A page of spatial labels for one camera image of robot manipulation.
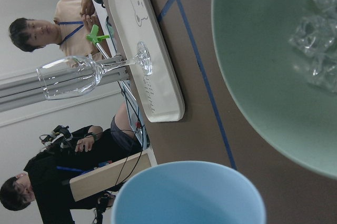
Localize light blue plastic cup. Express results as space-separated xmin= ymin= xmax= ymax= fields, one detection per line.
xmin=111 ymin=161 xmax=266 ymax=223

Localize green ceramic bowl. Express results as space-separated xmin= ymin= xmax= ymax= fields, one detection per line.
xmin=211 ymin=0 xmax=336 ymax=178

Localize clear ice cubes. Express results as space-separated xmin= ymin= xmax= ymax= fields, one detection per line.
xmin=289 ymin=0 xmax=336 ymax=93

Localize beige bear tray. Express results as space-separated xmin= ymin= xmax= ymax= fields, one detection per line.
xmin=108 ymin=0 xmax=185 ymax=122

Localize clear wine glass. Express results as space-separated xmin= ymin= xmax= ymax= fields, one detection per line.
xmin=36 ymin=42 xmax=153 ymax=100

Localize green tipped metal rod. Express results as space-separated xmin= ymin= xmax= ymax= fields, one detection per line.
xmin=86 ymin=24 xmax=110 ymax=59

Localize person in beige shirt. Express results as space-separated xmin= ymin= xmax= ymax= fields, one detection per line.
xmin=8 ymin=0 xmax=105 ymax=61

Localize person in black shirt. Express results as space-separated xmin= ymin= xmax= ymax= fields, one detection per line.
xmin=1 ymin=103 xmax=143 ymax=223

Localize aluminium frame post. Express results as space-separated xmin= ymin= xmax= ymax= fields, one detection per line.
xmin=1 ymin=55 xmax=128 ymax=112

